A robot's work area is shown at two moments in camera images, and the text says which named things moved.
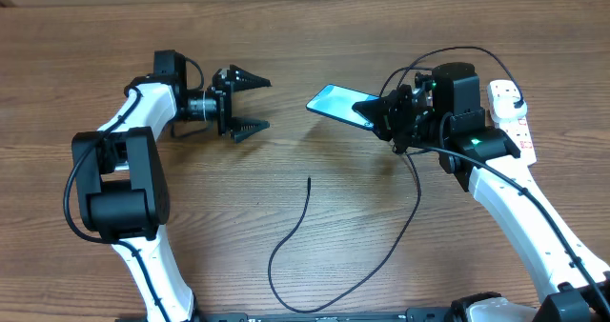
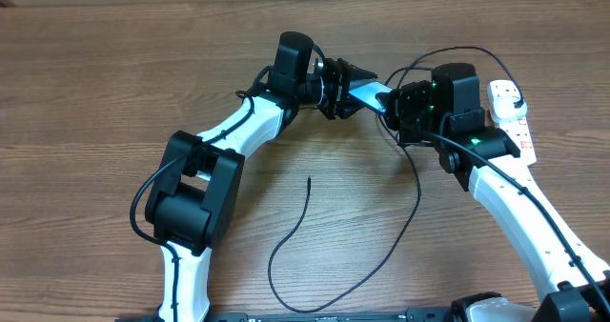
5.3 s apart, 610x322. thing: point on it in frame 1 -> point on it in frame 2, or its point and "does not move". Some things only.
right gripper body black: (409, 124) does not move
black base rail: (413, 315) does not move
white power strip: (518, 129) does not move
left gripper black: (224, 102) -> (338, 104)
